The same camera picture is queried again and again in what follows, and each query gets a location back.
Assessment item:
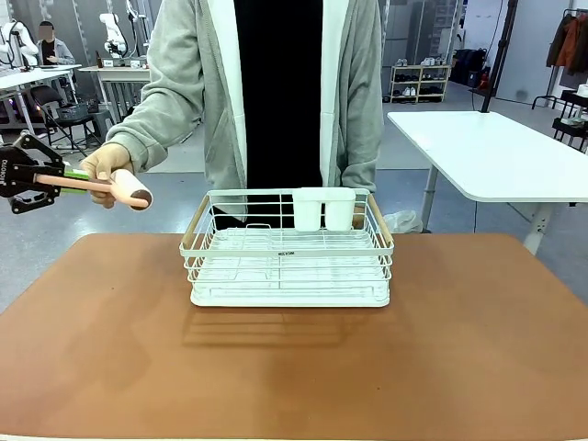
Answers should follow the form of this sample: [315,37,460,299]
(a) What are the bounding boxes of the dark backpack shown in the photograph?
[451,47,491,87]

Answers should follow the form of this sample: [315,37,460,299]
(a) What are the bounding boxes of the white background desk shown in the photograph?
[0,63,83,135]

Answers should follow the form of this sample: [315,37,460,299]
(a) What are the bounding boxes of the black folding chair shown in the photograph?
[28,84,89,156]

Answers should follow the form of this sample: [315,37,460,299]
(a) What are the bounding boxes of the white plastic bag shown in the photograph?
[382,209,424,235]

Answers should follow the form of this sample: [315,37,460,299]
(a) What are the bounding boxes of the black plastic crate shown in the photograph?
[54,102,91,126]

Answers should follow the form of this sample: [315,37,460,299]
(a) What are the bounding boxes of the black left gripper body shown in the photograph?
[0,142,25,199]

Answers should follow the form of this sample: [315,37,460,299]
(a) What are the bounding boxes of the black clothes rack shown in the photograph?
[531,7,588,111]

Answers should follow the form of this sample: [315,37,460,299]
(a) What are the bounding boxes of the grey metal lockers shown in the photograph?
[382,0,461,66]

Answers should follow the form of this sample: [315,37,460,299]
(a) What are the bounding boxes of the grey metal stool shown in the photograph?
[85,108,117,140]

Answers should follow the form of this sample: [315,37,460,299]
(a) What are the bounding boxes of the pink lint roller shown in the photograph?
[33,167,154,213]

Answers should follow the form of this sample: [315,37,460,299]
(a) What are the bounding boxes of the black stand pole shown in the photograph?
[479,0,521,115]

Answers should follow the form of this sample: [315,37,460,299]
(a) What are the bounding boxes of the brown orange hanging jacket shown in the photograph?
[545,12,588,77]

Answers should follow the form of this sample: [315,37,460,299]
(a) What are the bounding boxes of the person's torso grey cardigan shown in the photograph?
[145,0,386,232]

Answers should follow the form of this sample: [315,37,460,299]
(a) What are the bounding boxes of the grey background workbench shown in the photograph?
[76,64,153,121]

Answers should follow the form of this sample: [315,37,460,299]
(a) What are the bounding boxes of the person's right forearm grey sleeve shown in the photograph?
[106,86,209,175]

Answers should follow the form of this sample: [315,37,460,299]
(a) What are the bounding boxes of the white adjustable table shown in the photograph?
[386,109,588,256]

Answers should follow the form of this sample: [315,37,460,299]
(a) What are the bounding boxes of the wooden shoe rack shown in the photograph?
[389,63,454,105]

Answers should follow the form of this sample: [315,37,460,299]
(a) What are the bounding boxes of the seated background person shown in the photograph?
[35,19,77,66]

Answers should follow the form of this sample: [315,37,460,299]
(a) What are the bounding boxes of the person's right hand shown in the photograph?
[80,142,135,210]

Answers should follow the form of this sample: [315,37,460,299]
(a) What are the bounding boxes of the person's left forearm grey sleeve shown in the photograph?
[338,91,385,195]

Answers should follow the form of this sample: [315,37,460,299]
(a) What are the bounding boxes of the white wire dish rack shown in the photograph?
[178,187,396,309]

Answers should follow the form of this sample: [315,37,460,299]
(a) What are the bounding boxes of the black utility cart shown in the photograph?
[552,88,588,153]

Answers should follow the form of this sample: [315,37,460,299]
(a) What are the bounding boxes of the white plastic cutlery holder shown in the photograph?
[291,187,357,232]

